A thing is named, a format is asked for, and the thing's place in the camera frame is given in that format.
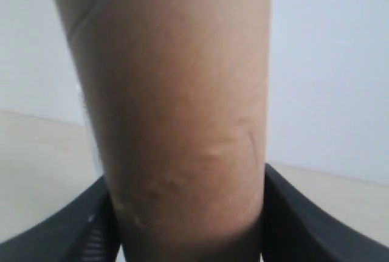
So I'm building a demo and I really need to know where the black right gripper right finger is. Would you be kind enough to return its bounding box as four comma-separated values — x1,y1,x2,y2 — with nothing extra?
258,162,389,262

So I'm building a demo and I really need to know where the brown cardboard tube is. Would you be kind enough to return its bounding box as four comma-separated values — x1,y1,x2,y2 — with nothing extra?
55,0,271,261

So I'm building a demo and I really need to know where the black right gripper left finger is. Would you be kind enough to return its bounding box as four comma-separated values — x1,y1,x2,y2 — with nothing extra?
1,178,120,262

